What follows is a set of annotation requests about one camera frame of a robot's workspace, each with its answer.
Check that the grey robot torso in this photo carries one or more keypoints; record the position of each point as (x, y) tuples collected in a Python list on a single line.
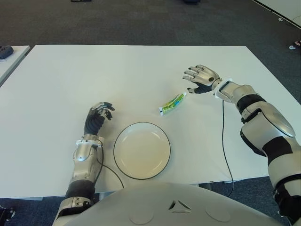
[(164, 207)]

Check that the grey table leg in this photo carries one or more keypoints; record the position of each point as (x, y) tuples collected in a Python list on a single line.
[(205, 186)]

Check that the green toothpaste tube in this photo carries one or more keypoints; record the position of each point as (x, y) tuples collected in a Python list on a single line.
[(171, 103)]

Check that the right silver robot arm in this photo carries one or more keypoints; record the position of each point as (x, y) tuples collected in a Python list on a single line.
[(265, 127)]

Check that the person's sandalled foot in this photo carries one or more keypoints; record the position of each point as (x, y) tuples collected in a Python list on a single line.
[(298, 42)]

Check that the dark chair base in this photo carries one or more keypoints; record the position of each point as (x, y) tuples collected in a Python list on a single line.
[(191, 1)]

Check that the black wheeled base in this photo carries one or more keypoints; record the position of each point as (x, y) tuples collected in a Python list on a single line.
[(5, 212)]

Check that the white plate with black rim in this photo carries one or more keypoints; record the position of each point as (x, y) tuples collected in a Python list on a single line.
[(141, 150)]

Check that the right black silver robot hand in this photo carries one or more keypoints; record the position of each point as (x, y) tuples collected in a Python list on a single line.
[(207, 75)]

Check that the black game controller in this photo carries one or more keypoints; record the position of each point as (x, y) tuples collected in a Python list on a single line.
[(5, 52)]

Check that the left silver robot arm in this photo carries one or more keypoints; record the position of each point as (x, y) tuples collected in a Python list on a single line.
[(81, 153)]

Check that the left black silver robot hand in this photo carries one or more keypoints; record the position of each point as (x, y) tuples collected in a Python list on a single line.
[(91, 124)]

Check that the white side table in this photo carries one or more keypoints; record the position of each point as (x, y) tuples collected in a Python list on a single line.
[(13, 63)]

